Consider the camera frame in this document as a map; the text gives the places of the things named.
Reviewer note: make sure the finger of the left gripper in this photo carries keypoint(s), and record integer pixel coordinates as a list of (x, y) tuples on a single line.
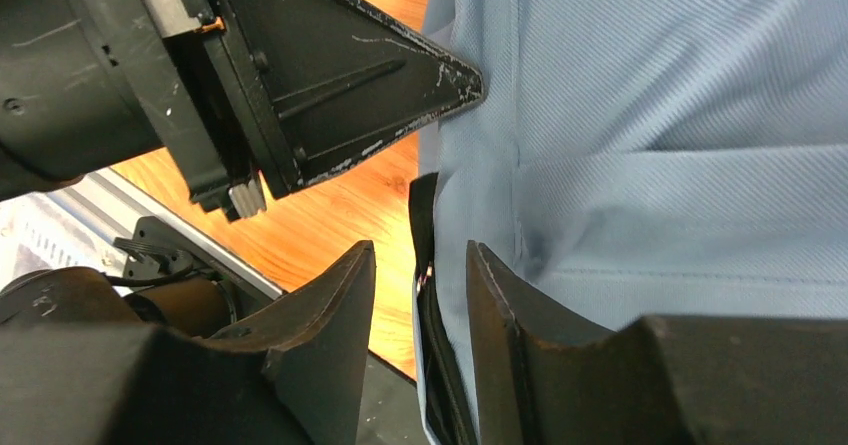
[(334, 82)]

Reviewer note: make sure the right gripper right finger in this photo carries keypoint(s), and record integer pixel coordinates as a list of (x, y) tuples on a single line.
[(546, 375)]

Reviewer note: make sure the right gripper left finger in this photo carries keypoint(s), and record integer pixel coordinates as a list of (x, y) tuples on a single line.
[(80, 366)]

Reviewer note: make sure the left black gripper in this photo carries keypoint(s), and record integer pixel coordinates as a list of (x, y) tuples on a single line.
[(86, 84)]

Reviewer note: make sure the blue-grey backpack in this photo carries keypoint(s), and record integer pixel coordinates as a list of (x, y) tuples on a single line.
[(645, 156)]

